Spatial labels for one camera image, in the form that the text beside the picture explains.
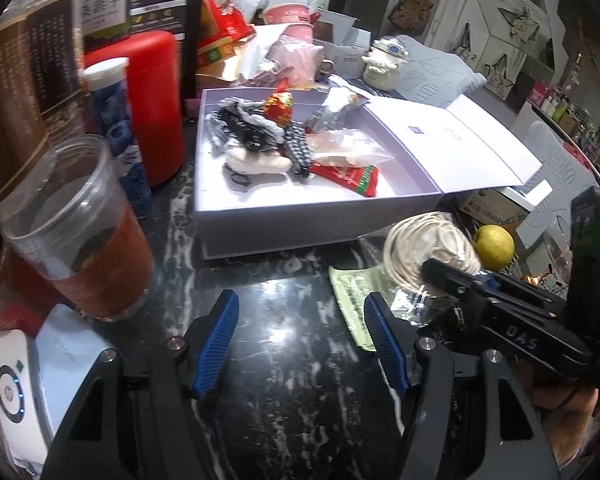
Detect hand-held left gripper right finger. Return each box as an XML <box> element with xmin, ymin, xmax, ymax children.
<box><xmin>363</xmin><ymin>291</ymin><xmax>563</xmax><ymax>480</ymax></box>

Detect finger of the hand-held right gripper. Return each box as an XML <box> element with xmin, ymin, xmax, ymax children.
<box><xmin>421</xmin><ymin>257</ymin><xmax>569</xmax><ymax>319</ymax></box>
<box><xmin>417</xmin><ymin>299</ymin><xmax>512</xmax><ymax>357</ymax></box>

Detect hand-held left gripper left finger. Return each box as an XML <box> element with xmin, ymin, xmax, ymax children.
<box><xmin>40</xmin><ymin>289</ymin><xmax>241</xmax><ymax>480</ymax></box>

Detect beige cord coil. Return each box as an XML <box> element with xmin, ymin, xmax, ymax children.
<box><xmin>382</xmin><ymin>211</ymin><xmax>482</xmax><ymax>295</ymax></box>

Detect pale green paper packet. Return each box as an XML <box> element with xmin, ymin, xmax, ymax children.
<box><xmin>329</xmin><ymin>266</ymin><xmax>397</xmax><ymax>352</ymax></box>

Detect lavender cardboard box with lid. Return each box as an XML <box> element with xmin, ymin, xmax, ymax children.
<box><xmin>194</xmin><ymin>87</ymin><xmax>543</xmax><ymax>261</ymax></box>

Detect red snack packet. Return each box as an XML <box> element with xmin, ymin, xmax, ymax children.
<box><xmin>310</xmin><ymin>157</ymin><xmax>381</xmax><ymax>199</ymax></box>

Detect black hair tie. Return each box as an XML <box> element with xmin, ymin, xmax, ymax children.
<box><xmin>223</xmin><ymin>170</ymin><xmax>257</xmax><ymax>191</ymax></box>

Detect clear zip bag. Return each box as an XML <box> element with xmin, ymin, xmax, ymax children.
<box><xmin>307</xmin><ymin>129</ymin><xmax>396</xmax><ymax>167</ymax></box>

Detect white fluffy pad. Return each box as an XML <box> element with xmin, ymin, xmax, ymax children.
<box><xmin>224</xmin><ymin>142</ymin><xmax>292</xmax><ymax>177</ymax></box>

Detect black white fabric bundle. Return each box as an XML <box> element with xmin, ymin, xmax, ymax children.
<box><xmin>209</xmin><ymin>99</ymin><xmax>286</xmax><ymax>152</ymax></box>

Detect red gold patterned packet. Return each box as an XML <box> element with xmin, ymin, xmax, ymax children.
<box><xmin>262</xmin><ymin>86</ymin><xmax>297</xmax><ymax>129</ymax></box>

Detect person's right hand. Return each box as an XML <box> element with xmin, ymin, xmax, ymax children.
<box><xmin>527</xmin><ymin>375</ymin><xmax>600</xmax><ymax>467</ymax></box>

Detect yellow lemon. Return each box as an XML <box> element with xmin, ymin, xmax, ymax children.
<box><xmin>472</xmin><ymin>225</ymin><xmax>516</xmax><ymax>270</ymax></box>

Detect white printed medicine box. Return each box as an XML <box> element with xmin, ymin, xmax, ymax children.
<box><xmin>457</xmin><ymin>191</ymin><xmax>530</xmax><ymax>233</ymax></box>

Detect white blue carton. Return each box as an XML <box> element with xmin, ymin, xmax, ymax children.
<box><xmin>499</xmin><ymin>179</ymin><xmax>554</xmax><ymax>211</ymax></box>

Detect light blue covered chair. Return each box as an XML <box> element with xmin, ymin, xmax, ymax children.
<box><xmin>512</xmin><ymin>120</ymin><xmax>600</xmax><ymax>242</ymax></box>
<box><xmin>392</xmin><ymin>35</ymin><xmax>489</xmax><ymax>109</ymax></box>

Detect light blue box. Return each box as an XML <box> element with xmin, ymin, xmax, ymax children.
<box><xmin>32</xmin><ymin>304</ymin><xmax>119</xmax><ymax>444</ymax></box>

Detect clear plastic cup orange label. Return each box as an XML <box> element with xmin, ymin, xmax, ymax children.
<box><xmin>0</xmin><ymin>135</ymin><xmax>156</xmax><ymax>322</ymax></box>

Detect row of cosmetic bottles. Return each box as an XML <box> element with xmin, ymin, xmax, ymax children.
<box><xmin>530</xmin><ymin>80</ymin><xmax>600</xmax><ymax>172</ymax></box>

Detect white round-button device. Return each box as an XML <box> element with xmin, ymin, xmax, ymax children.
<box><xmin>0</xmin><ymin>329</ymin><xmax>51</xmax><ymax>462</ymax></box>

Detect white tote bag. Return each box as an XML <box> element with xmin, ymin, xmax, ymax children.
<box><xmin>482</xmin><ymin>52</ymin><xmax>519</xmax><ymax>102</ymax></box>
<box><xmin>452</xmin><ymin>22</ymin><xmax>482</xmax><ymax>67</ymax></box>

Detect blue patterned tube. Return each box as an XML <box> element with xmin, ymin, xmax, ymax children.
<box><xmin>82</xmin><ymin>57</ymin><xmax>154</xmax><ymax>219</ymax></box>

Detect white astronaut figurine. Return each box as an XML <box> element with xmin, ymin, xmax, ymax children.
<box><xmin>361</xmin><ymin>35</ymin><xmax>410</xmax><ymax>92</ymax></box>

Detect red canister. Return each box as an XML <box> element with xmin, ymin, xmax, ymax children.
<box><xmin>82</xmin><ymin>30</ymin><xmax>186</xmax><ymax>189</ymax></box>

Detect white carton with vials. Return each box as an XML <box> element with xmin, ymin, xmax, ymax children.
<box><xmin>310</xmin><ymin>10</ymin><xmax>374</xmax><ymax>77</ymax></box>

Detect brown patterned tote bag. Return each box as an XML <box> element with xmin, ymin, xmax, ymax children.
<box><xmin>387</xmin><ymin>0</ymin><xmax>434</xmax><ymax>37</ymax></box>

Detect pink cup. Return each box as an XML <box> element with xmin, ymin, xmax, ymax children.
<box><xmin>262</xmin><ymin>2</ymin><xmax>317</xmax><ymax>45</ymax></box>

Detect red snack bags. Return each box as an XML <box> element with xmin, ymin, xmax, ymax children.
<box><xmin>197</xmin><ymin>0</ymin><xmax>257</xmax><ymax>69</ymax></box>

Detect brown filled plastic jar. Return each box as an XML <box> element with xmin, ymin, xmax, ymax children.
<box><xmin>0</xmin><ymin>0</ymin><xmax>90</xmax><ymax>222</ymax></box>

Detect black printed box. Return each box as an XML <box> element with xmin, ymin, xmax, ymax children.
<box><xmin>127</xmin><ymin>0</ymin><xmax>207</xmax><ymax>97</ymax></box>

